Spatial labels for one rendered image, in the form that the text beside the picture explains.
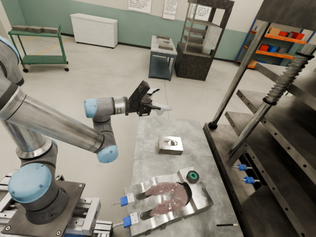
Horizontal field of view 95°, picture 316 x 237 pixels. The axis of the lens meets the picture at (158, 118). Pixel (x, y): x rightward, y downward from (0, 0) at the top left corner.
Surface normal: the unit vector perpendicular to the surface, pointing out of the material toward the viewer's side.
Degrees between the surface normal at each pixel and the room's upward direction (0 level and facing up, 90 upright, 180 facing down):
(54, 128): 78
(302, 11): 90
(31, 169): 7
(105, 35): 90
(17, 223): 0
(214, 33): 90
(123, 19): 90
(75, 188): 0
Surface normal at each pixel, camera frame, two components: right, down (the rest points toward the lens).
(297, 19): -0.99, -0.10
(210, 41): 0.01, 0.63
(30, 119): 0.61, 0.40
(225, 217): 0.15, -0.77
